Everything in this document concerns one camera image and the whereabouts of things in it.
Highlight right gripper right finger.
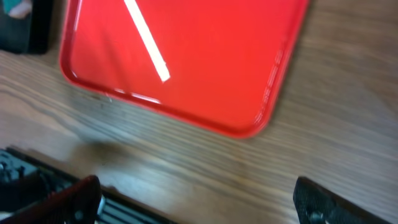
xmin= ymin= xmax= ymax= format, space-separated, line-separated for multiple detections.
xmin=293 ymin=176 xmax=390 ymax=224

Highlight black metal tray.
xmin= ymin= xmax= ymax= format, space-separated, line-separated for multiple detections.
xmin=1 ymin=0 xmax=53 ymax=54

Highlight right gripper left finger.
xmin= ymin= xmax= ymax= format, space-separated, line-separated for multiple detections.
xmin=1 ymin=175 xmax=101 ymax=224

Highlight red plastic tray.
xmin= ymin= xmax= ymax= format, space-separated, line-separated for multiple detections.
xmin=60 ymin=0 xmax=309 ymax=139

